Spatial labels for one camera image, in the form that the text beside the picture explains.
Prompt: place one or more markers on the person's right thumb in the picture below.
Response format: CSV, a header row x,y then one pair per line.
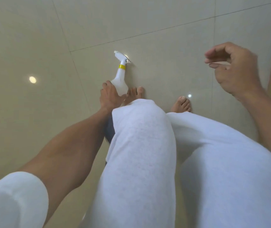
x,y
218,66

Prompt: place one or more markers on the person's left thumb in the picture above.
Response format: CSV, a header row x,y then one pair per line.
x,y
123,97

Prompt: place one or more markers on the white spray bottle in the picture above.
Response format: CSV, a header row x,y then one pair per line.
x,y
121,79

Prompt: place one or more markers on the person's right hand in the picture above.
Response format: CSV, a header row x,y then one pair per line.
x,y
238,71

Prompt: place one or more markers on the person's right foot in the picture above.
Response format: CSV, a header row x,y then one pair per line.
x,y
182,104

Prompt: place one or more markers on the person's foot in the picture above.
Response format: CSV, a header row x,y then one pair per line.
x,y
134,94
182,104

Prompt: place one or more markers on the person's left forearm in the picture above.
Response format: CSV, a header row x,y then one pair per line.
x,y
71,144

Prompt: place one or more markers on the person's left hand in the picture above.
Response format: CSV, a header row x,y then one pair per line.
x,y
109,98

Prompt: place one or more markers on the white shirt sleeve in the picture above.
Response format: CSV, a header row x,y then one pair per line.
x,y
14,201

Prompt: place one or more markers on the person's left foot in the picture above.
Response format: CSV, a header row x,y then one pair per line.
x,y
134,94

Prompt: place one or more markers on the person's right forearm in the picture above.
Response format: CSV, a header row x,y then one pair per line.
x,y
268,125

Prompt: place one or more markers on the white trousers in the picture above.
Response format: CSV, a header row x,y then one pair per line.
x,y
154,168

